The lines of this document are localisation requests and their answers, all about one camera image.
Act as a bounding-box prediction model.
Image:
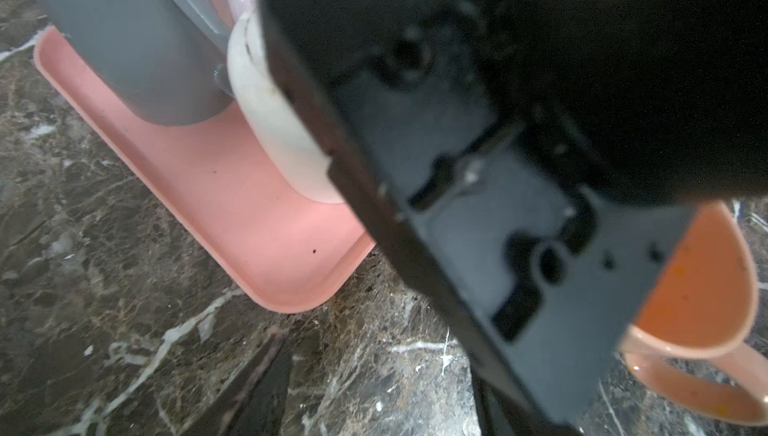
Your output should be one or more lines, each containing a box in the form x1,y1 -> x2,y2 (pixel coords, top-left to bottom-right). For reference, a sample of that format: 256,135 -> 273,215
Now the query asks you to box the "white ceramic mug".
227,10 -> 344,204

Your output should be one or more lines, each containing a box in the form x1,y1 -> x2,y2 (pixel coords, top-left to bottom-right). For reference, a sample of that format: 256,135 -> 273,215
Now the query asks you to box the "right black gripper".
258,0 -> 767,425

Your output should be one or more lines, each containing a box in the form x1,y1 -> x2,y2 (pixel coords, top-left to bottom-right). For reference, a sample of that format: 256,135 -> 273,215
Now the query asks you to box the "small grey mug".
38,0 -> 232,126

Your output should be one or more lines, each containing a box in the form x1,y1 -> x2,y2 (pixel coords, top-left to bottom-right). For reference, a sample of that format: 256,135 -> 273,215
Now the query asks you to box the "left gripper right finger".
471,369 -> 579,436

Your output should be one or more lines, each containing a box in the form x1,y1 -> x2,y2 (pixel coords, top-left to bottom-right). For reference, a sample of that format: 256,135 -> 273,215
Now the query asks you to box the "peach cream speckled mug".
620,202 -> 767,426

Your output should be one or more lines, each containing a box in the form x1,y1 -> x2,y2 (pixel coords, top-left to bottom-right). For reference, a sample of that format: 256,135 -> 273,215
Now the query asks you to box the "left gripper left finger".
183,327 -> 293,436

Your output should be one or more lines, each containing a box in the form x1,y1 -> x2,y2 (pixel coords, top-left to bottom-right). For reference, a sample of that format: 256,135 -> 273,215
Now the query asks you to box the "pink plastic tray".
34,24 -> 374,313

